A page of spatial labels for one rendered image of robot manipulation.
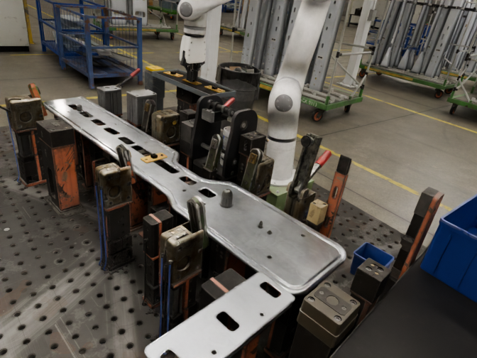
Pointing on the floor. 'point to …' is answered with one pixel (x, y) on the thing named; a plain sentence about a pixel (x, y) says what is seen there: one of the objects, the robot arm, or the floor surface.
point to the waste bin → (239, 84)
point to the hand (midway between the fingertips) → (192, 75)
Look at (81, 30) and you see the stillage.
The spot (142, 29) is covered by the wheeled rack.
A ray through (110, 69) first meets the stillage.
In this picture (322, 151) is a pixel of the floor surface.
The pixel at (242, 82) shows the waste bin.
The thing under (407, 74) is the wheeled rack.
